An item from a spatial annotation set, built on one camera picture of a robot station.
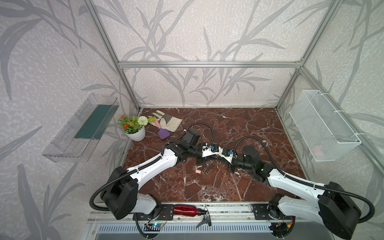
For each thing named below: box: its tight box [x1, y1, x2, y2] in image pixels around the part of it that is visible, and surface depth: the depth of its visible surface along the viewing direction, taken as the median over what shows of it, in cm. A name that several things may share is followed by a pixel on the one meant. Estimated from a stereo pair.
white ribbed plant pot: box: [124, 125, 146, 142], surface depth 96 cm
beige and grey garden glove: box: [149, 110, 183, 133], surface depth 114 cm
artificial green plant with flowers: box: [117, 115, 156, 134], surface depth 95 cm
